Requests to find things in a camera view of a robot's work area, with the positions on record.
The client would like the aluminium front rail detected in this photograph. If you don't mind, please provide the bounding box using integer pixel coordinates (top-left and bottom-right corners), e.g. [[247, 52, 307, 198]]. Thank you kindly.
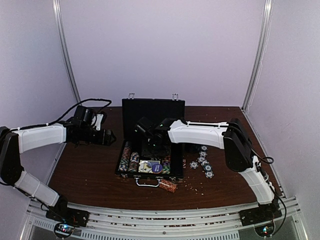
[[18, 197, 310, 240]]

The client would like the dark blue mug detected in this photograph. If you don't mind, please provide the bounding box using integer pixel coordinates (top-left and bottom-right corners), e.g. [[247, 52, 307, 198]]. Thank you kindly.
[[185, 143, 201, 154]]

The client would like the poker chip row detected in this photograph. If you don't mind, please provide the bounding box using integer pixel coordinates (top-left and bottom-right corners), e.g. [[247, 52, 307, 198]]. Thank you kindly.
[[118, 141, 132, 172], [162, 155, 171, 174], [127, 152, 140, 173]]

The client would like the left poker chip row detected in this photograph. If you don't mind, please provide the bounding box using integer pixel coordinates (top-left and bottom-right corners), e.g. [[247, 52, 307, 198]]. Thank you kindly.
[[118, 141, 132, 172]]

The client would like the red die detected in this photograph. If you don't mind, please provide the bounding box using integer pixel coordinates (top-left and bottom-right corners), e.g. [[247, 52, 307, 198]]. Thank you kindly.
[[183, 159, 187, 169]]

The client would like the clear round dealer button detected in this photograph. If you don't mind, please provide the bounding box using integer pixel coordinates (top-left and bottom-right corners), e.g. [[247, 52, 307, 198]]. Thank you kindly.
[[138, 161, 152, 173]]

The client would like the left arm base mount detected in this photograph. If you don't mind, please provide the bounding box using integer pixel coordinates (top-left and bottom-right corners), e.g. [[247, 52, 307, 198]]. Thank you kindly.
[[45, 204, 90, 227]]

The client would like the aluminium frame post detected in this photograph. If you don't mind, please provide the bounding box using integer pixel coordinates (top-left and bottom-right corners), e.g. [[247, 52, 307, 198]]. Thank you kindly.
[[241, 0, 274, 114], [52, 0, 81, 103]]

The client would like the left aluminium frame post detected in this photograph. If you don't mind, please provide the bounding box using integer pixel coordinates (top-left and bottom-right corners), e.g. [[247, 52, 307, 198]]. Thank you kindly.
[[52, 0, 81, 103]]

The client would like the brown poker chip roll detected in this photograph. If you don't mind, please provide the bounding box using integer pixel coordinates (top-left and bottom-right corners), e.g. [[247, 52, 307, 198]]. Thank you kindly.
[[159, 179, 177, 193]]

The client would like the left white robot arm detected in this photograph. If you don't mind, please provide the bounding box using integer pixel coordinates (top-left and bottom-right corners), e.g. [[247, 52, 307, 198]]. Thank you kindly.
[[0, 122, 116, 222]]

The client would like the purple small blind button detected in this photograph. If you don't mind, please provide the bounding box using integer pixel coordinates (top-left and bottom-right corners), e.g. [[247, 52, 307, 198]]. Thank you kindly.
[[151, 163, 163, 174]]

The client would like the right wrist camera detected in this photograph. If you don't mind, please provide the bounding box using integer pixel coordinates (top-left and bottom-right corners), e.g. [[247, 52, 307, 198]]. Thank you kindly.
[[134, 116, 156, 139]]

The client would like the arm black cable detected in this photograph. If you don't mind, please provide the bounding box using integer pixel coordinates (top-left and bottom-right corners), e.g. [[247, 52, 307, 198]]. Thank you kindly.
[[224, 124, 287, 226], [7, 98, 113, 131]]

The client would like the right poker chip row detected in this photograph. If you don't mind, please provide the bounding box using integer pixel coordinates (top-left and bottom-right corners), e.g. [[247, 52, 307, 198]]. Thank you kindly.
[[162, 155, 171, 174]]

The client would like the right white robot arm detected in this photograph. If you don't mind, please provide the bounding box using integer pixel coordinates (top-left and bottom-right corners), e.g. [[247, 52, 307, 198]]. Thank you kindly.
[[134, 117, 279, 221]]

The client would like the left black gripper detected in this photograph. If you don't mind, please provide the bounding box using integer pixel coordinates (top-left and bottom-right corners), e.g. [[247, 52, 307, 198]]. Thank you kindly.
[[81, 125, 117, 146]]

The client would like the black poker case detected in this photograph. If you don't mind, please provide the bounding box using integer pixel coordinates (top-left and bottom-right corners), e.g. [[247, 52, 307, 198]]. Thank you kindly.
[[115, 98, 185, 182]]

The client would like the right aluminium frame post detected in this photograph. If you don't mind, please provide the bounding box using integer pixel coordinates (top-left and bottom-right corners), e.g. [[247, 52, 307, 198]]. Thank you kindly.
[[241, 0, 274, 114]]

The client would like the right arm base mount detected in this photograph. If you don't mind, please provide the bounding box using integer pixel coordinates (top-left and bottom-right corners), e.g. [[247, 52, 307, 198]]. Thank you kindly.
[[239, 203, 282, 227]]

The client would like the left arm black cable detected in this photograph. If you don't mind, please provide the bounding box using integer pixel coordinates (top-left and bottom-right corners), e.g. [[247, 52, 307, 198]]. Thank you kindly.
[[7, 98, 113, 131]]

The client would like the playing card deck box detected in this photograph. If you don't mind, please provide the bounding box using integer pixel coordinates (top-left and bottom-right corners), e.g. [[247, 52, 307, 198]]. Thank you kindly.
[[138, 160, 158, 173]]

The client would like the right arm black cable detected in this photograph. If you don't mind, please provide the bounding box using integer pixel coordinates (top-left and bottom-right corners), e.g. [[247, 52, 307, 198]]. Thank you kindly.
[[224, 124, 287, 226]]

